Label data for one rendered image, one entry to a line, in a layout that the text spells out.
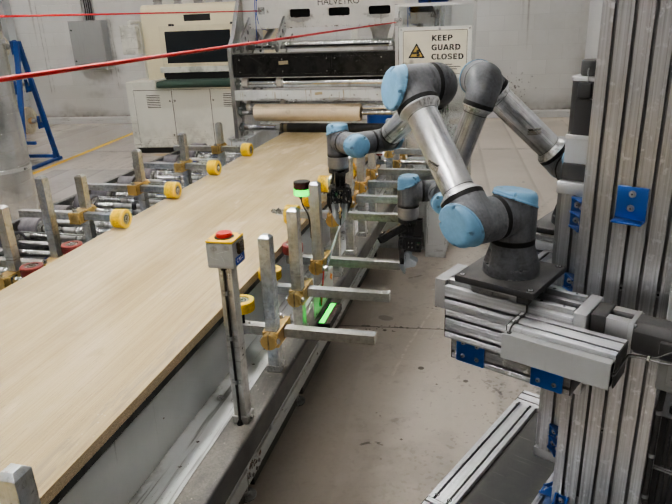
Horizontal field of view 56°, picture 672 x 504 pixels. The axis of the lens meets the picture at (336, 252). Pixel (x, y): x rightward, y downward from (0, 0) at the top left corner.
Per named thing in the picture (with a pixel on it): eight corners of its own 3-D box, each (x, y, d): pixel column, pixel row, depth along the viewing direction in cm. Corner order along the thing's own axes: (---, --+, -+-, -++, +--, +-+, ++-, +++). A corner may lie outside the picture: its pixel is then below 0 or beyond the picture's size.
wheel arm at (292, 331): (376, 342, 188) (376, 330, 186) (374, 348, 185) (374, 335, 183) (240, 330, 198) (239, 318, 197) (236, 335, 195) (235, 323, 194)
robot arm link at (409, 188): (422, 177, 213) (397, 178, 213) (422, 208, 217) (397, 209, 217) (420, 172, 220) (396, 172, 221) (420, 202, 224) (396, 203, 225)
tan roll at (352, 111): (435, 119, 442) (436, 101, 438) (433, 122, 431) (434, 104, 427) (245, 119, 477) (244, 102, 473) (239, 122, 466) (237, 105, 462)
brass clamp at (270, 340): (293, 330, 197) (292, 315, 196) (278, 351, 185) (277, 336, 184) (274, 328, 199) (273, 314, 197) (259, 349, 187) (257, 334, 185)
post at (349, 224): (355, 259, 286) (352, 155, 269) (354, 262, 283) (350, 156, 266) (348, 259, 287) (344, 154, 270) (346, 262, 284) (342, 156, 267)
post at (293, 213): (307, 339, 218) (299, 206, 201) (304, 344, 215) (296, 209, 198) (298, 338, 219) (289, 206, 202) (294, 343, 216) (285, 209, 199)
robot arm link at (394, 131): (468, 51, 176) (388, 127, 220) (436, 53, 171) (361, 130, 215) (481, 89, 175) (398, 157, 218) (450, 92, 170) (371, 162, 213)
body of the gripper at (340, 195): (330, 206, 218) (328, 172, 214) (328, 199, 226) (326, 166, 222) (352, 205, 219) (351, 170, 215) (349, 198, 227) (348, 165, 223)
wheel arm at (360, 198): (420, 202, 273) (420, 194, 272) (419, 205, 270) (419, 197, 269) (310, 199, 285) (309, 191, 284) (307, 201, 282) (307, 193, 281)
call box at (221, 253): (246, 261, 156) (243, 232, 154) (235, 272, 150) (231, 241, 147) (220, 260, 158) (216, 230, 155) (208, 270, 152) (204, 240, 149)
